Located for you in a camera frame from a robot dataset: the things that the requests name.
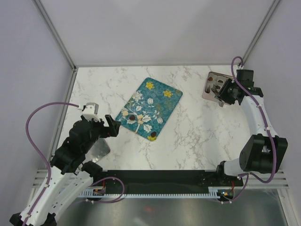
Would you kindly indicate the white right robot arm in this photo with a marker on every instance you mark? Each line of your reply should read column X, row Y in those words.
column 264, row 151

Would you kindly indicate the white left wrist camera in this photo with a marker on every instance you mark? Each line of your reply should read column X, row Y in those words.
column 90, row 111

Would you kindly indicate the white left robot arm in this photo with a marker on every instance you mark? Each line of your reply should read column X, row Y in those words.
column 69, row 173

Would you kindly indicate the pink chocolate tin box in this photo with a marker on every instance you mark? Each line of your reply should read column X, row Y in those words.
column 214, row 83

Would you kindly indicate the white cable duct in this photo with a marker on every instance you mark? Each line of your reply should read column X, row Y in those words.
column 212, row 193

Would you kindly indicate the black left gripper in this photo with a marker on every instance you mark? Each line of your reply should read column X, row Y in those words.
column 107, row 132

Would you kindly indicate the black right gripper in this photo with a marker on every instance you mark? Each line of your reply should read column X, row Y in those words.
column 222, row 94

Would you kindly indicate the metal tin lid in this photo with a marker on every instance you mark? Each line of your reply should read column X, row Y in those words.
column 98, row 151

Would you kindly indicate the metal tongs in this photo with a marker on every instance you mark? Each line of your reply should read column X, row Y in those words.
column 216, row 96

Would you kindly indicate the teal floral tray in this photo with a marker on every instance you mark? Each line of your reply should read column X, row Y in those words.
column 156, row 101

